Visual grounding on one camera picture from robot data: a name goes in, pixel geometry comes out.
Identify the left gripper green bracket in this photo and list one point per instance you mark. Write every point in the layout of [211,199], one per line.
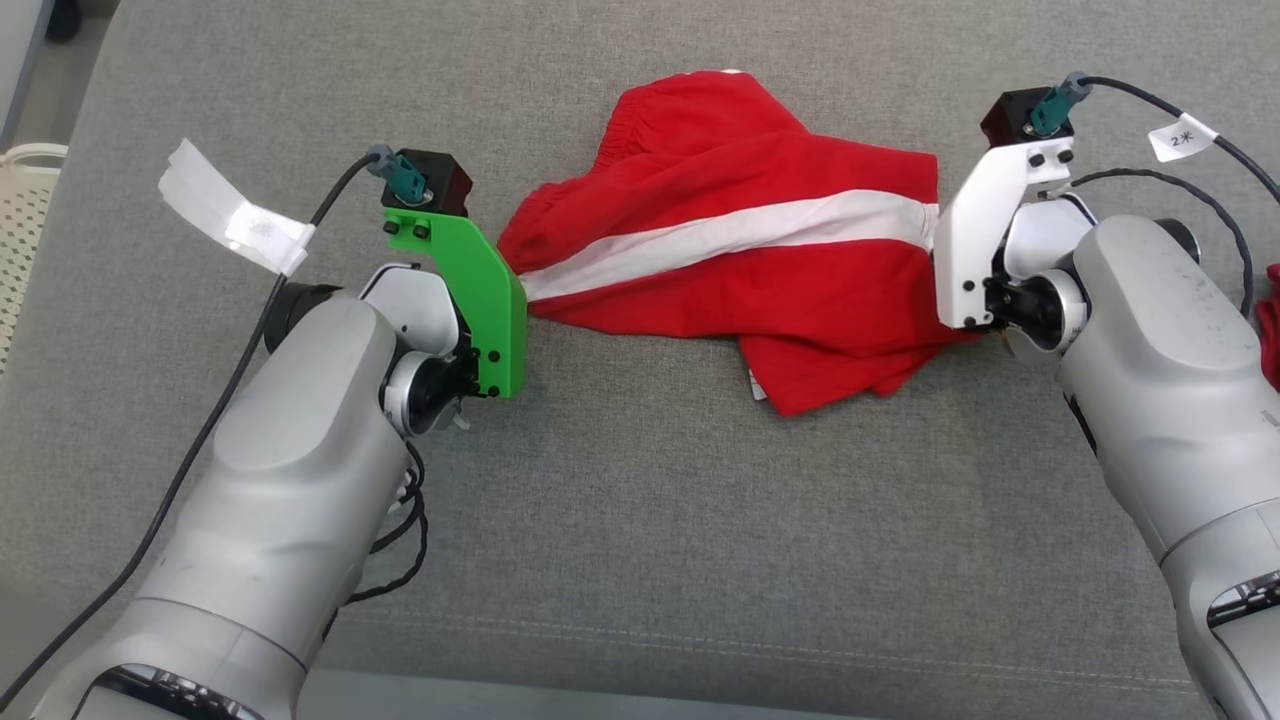
[490,310]

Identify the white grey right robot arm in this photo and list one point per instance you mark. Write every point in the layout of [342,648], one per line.
[1170,380]

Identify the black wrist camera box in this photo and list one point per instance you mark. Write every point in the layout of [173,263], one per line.
[445,180]
[1005,115]

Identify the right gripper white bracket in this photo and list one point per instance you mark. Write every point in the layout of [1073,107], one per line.
[965,250]

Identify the beige perforated laundry basket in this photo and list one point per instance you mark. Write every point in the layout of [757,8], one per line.
[25,230]

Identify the red white-striped shorts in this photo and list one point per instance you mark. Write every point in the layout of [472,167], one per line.
[800,300]

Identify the grey fabric sofa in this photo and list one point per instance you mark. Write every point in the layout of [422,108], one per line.
[650,520]

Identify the red white sports shirt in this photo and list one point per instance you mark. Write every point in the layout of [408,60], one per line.
[1270,330]

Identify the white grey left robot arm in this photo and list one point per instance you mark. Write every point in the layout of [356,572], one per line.
[290,500]

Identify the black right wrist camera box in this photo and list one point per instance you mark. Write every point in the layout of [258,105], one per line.
[1005,115]

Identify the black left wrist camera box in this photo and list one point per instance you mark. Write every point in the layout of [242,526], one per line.
[445,180]

